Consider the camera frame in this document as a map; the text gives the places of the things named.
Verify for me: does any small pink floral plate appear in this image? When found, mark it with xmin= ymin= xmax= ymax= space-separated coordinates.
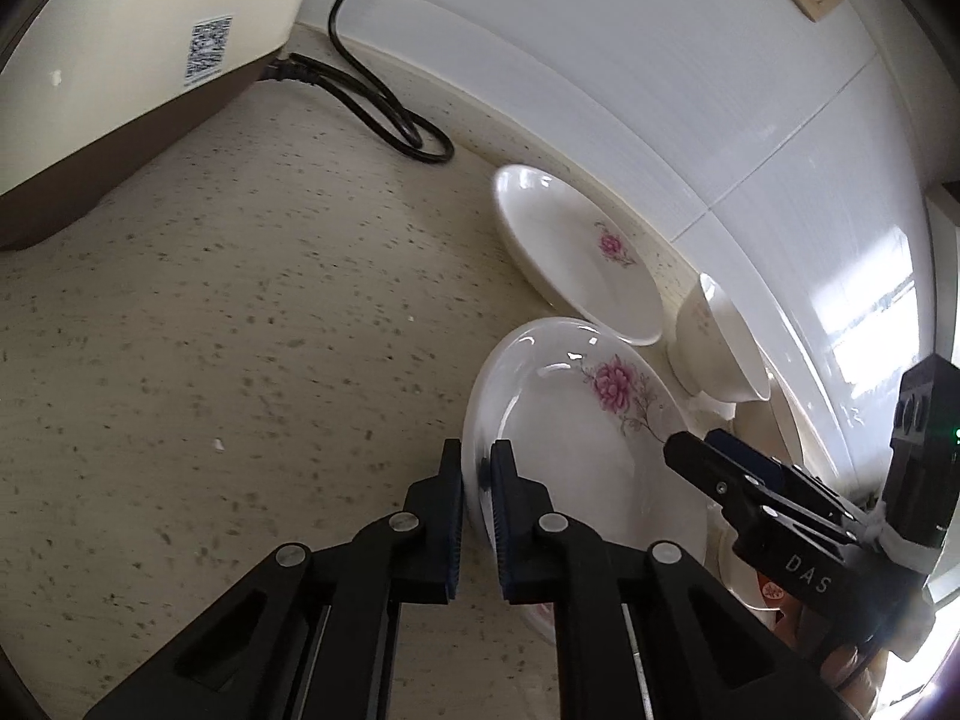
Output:
xmin=491 ymin=163 xmax=666 ymax=346

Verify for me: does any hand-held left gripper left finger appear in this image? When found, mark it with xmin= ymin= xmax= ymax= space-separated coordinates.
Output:
xmin=79 ymin=439 xmax=466 ymax=720

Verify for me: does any large pink floral plate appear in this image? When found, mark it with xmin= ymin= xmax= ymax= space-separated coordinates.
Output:
xmin=460 ymin=317 xmax=713 ymax=635

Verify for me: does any cream and brown kitchen appliance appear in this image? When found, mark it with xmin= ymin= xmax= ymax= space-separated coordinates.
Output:
xmin=0 ymin=0 xmax=320 ymax=252

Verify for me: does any white conical footed bowl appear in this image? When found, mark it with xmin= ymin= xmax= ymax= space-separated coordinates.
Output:
xmin=673 ymin=272 xmax=773 ymax=402

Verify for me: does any black power cable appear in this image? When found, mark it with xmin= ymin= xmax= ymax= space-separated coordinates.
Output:
xmin=259 ymin=0 xmax=456 ymax=164

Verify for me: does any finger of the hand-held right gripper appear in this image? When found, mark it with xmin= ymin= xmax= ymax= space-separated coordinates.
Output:
xmin=709 ymin=429 xmax=871 ymax=541
xmin=664 ymin=431 xmax=781 ymax=533

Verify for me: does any white bowl with red print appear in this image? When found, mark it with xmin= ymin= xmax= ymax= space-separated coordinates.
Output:
xmin=716 ymin=517 xmax=788 ymax=627

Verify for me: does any person's right hand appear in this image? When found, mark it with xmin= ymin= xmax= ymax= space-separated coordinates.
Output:
xmin=772 ymin=600 xmax=893 ymax=720

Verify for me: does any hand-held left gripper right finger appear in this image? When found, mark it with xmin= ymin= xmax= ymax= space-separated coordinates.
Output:
xmin=480 ymin=439 xmax=856 ymax=720

